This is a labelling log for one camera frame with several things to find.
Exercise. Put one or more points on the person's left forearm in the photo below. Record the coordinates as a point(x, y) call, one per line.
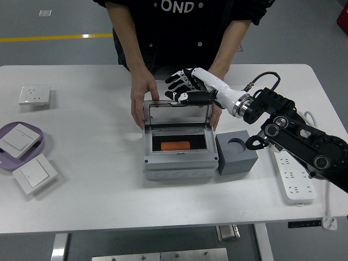
point(228, 46)

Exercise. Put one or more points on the person's right hand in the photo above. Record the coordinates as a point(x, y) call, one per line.
point(141, 95)

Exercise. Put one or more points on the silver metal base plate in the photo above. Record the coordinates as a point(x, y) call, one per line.
point(160, 256)

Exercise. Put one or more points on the orange cylinder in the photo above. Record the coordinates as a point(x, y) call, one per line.
point(175, 146)

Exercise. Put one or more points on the grey junction box clear lid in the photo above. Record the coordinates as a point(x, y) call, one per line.
point(179, 163)

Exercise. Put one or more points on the person's left hand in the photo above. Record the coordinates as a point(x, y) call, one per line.
point(216, 117)

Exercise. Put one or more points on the white wall socket plate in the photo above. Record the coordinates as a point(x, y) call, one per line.
point(34, 95)

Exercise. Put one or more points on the small silver floor plate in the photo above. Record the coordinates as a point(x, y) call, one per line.
point(45, 13)

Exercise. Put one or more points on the white table leg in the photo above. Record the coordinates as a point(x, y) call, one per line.
point(263, 242)
point(59, 247)

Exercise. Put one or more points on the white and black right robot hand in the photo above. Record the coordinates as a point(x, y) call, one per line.
point(217, 87)

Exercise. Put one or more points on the grey metal bracket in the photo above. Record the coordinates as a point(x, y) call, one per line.
point(227, 233)

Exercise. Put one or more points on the black table control panel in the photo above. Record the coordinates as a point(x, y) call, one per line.
point(304, 224)

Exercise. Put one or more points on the grey cube with round hole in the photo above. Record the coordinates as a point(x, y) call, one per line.
point(236, 163)

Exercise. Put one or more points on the white wall switch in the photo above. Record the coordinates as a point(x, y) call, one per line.
point(34, 174)
point(17, 140)

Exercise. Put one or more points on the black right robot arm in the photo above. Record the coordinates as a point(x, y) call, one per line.
point(299, 136)

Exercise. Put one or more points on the red object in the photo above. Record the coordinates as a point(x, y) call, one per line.
point(343, 17)

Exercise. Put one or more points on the person's torso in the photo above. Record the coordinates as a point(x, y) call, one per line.
point(174, 32)

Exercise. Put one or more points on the purple tray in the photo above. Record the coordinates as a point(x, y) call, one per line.
point(5, 163)

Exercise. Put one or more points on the person's right forearm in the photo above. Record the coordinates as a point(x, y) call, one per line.
point(127, 40)

